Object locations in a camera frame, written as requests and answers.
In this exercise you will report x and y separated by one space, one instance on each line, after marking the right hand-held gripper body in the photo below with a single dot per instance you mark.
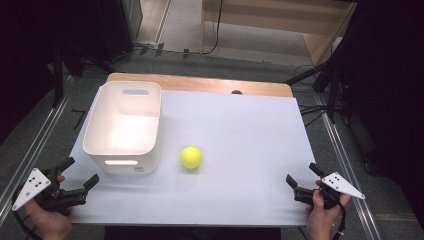
340 185

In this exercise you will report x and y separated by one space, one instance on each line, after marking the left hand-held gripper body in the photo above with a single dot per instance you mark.
33 186

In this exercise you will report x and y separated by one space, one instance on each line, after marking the white plastic bin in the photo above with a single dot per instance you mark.
123 133

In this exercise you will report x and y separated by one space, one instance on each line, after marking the yellow tennis ball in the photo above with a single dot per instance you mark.
191 157

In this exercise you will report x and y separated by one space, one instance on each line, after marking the person's right hand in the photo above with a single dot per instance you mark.
320 221

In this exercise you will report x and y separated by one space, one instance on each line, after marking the person's left hand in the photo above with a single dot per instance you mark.
53 223

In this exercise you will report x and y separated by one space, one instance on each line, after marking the white board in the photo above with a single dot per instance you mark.
240 150

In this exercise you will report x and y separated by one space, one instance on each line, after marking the black metal stand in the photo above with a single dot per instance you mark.
58 76

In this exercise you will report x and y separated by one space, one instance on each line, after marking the black tripod stand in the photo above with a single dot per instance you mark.
330 83

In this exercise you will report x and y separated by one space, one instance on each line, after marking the dark curtain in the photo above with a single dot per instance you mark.
30 40
393 83

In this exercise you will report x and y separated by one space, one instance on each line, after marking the wooden table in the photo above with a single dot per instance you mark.
200 83

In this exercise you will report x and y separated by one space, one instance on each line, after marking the white power strip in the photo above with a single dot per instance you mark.
146 43

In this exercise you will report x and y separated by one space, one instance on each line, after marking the black cabinet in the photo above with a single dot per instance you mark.
116 26

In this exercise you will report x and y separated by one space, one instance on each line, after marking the light wooden furniture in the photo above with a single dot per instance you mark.
276 16

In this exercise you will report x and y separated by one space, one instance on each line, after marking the metal floor rail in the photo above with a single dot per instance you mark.
350 173
31 150

